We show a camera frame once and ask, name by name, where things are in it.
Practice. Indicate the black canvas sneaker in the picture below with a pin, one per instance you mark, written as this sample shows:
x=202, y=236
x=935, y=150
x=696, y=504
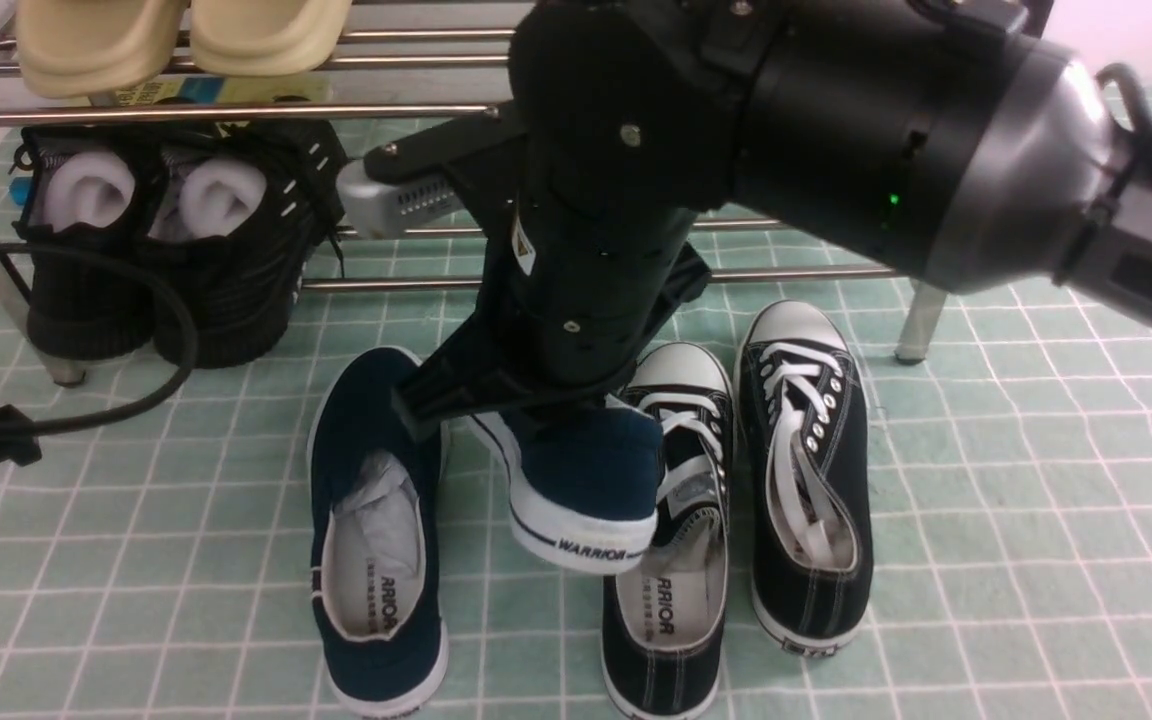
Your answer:
x=803, y=417
x=663, y=621

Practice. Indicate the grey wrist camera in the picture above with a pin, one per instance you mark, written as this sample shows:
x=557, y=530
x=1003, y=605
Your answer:
x=382, y=211

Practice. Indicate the left black canvas sneaker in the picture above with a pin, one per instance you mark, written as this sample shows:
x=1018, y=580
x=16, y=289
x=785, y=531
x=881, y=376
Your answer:
x=663, y=621

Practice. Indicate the right black knit sneaker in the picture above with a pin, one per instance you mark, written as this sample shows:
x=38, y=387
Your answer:
x=245, y=208

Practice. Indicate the yellow-green slipper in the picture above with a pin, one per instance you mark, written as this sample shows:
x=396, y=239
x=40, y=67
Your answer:
x=264, y=38
x=80, y=48

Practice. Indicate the right black canvas sneaker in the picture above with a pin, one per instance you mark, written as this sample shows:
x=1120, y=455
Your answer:
x=803, y=417

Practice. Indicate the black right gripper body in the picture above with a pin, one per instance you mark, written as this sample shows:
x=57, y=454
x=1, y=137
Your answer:
x=621, y=129

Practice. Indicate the left yellow-green slipper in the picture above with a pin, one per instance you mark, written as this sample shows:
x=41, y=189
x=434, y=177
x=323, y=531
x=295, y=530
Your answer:
x=80, y=48

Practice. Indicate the left black knit sneaker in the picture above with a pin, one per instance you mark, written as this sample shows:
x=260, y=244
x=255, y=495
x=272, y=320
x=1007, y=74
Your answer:
x=93, y=193

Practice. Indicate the right yellow-green slipper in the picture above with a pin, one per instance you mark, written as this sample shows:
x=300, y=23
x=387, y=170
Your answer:
x=264, y=38

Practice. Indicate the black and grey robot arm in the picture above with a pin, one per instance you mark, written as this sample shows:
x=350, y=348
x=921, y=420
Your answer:
x=933, y=137

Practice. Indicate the navy slip-on shoe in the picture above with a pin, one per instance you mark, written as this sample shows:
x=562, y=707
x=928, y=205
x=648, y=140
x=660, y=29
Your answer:
x=582, y=492
x=375, y=569

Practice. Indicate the yellow-green book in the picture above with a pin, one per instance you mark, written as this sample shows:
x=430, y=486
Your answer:
x=223, y=90

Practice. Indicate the black knit sneaker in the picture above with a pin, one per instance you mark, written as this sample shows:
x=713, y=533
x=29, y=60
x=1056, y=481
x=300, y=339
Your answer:
x=93, y=193
x=245, y=208

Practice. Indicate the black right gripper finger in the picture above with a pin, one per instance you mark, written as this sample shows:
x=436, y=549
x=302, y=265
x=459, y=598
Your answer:
x=479, y=368

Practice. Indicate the green checked tablecloth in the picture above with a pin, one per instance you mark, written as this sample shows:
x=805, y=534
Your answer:
x=158, y=569

